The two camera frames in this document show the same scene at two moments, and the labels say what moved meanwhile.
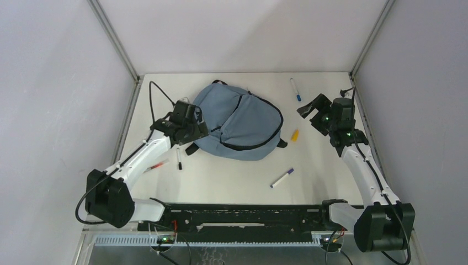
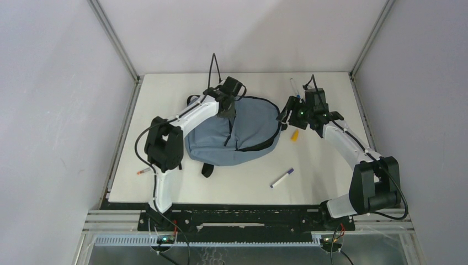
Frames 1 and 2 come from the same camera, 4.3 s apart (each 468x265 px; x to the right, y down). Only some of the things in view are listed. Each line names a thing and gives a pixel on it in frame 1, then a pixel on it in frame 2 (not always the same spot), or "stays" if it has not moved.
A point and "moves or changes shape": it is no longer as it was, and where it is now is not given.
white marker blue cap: x=298 y=97 stays
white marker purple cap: x=290 y=171 stays
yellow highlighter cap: x=295 y=135 stays
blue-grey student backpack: x=242 y=125 moves or changes shape
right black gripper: x=315 y=122 to x=294 y=104
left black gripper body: x=193 y=131 to x=231 y=111
